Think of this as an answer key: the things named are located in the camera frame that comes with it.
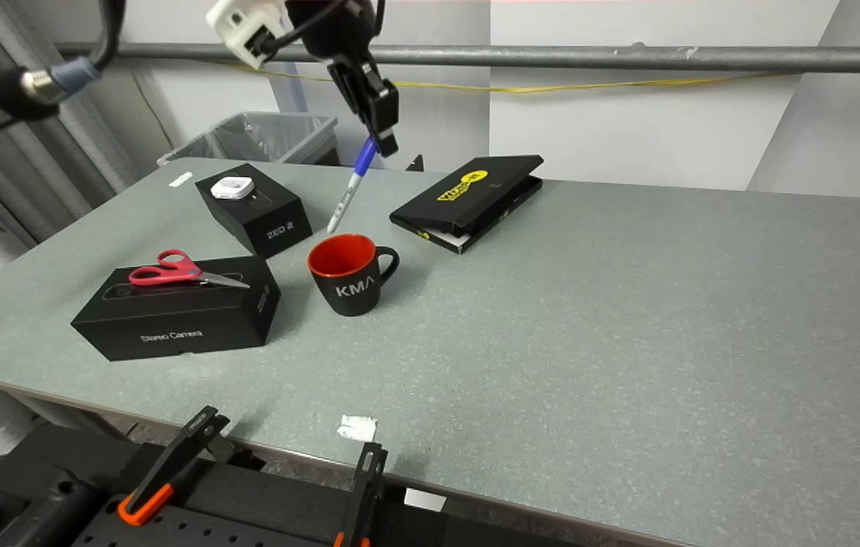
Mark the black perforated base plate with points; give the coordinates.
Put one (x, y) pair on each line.
(249, 508)

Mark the large black camera box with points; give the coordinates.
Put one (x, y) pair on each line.
(122, 321)

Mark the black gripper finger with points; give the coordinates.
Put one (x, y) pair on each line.
(372, 100)

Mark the black folder yellow logo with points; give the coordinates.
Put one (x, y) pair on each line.
(461, 208)

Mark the left black orange clamp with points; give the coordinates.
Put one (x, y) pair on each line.
(171, 464)

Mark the small black box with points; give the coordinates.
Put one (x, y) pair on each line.
(269, 220)

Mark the blue and white marker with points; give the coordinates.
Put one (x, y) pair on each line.
(359, 167)

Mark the grey metal pipe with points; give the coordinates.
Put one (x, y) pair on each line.
(661, 59)

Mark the black orange clamp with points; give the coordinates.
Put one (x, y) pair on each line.
(364, 497)
(171, 464)

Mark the right black orange clamp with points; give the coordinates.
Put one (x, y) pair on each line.
(364, 497)

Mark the black mug red inside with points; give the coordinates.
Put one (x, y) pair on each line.
(350, 271)

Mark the small white device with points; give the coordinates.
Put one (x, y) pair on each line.
(233, 187)

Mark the red handled scissors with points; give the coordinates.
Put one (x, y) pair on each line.
(178, 269)

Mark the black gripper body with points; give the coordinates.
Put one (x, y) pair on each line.
(339, 28)

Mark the white label on base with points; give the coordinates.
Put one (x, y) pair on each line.
(423, 499)

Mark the grey plastic bin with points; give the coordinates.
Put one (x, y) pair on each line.
(280, 138)

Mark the white tape piece near edge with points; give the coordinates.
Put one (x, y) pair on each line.
(356, 427)

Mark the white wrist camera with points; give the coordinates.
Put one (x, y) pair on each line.
(252, 28)

